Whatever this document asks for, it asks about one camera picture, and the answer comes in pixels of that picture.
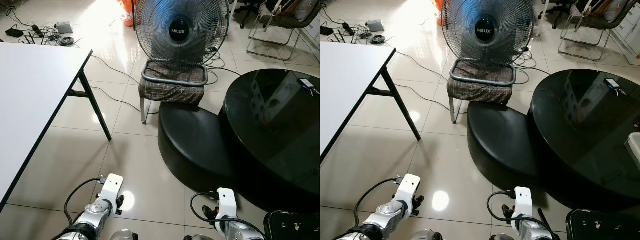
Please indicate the black round glass coffee table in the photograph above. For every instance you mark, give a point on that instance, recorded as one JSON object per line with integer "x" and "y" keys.
{"x": 270, "y": 150}
{"x": 575, "y": 150}

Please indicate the black router box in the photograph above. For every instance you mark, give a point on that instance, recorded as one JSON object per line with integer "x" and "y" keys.
{"x": 14, "y": 32}
{"x": 326, "y": 30}

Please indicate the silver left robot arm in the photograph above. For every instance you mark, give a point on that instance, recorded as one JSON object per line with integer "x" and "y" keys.
{"x": 387, "y": 215}
{"x": 92, "y": 217}

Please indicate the black metal table leg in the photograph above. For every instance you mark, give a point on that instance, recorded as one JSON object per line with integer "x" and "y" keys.
{"x": 98, "y": 112}
{"x": 404, "y": 110}

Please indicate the grey robot leg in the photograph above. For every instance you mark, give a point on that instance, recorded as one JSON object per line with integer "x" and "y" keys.
{"x": 124, "y": 235}
{"x": 425, "y": 235}
{"x": 500, "y": 238}
{"x": 196, "y": 238}

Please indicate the grey right robot leg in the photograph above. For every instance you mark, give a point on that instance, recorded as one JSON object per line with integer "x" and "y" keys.
{"x": 196, "y": 238}
{"x": 500, "y": 238}

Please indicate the black office chair base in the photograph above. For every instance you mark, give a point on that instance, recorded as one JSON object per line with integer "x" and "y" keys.
{"x": 561, "y": 7}
{"x": 248, "y": 9}

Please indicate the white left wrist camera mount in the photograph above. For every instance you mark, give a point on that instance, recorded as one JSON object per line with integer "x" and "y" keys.
{"x": 411, "y": 185}
{"x": 112, "y": 185}

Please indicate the black power strip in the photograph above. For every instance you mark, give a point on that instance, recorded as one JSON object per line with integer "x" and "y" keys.
{"x": 348, "y": 27}
{"x": 37, "y": 30}

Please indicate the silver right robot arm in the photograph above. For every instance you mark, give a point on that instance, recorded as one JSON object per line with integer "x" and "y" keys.
{"x": 237, "y": 230}
{"x": 532, "y": 231}

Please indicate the black round low table tier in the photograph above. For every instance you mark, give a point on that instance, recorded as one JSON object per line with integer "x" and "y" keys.
{"x": 500, "y": 145}
{"x": 195, "y": 140}

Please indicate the clear plastic container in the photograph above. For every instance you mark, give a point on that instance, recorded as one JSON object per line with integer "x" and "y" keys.
{"x": 634, "y": 150}

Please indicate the MILUX metal cage floor fan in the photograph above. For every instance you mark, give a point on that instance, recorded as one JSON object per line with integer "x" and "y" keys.
{"x": 165, "y": 45}
{"x": 465, "y": 45}

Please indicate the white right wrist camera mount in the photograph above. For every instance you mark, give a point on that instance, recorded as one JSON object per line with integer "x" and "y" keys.
{"x": 523, "y": 200}
{"x": 227, "y": 200}

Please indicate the orange plastic bag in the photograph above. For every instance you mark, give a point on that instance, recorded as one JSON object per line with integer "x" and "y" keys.
{"x": 439, "y": 12}
{"x": 127, "y": 12}

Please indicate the grey left robot leg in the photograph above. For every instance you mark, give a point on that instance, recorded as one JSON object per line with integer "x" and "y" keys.
{"x": 124, "y": 235}
{"x": 425, "y": 235}

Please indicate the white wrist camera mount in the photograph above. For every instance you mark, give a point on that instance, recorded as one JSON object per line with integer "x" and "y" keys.
{"x": 523, "y": 200}
{"x": 227, "y": 200}
{"x": 411, "y": 185}
{"x": 112, "y": 185}

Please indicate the grey power adapter box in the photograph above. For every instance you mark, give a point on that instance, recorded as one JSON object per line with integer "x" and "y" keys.
{"x": 64, "y": 27}
{"x": 375, "y": 25}

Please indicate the checkered cushion metal stool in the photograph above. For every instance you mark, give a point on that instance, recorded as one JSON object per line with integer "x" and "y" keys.
{"x": 170, "y": 90}
{"x": 475, "y": 92}

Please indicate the black plastic chair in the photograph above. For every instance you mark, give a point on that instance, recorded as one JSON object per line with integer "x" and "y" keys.
{"x": 295, "y": 227}
{"x": 600, "y": 227}

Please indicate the small phone with lit screen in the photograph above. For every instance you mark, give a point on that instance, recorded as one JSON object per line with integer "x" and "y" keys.
{"x": 306, "y": 83}
{"x": 611, "y": 83}

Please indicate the chrome frame visitor chair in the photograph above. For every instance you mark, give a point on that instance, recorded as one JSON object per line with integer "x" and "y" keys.
{"x": 287, "y": 21}
{"x": 595, "y": 20}

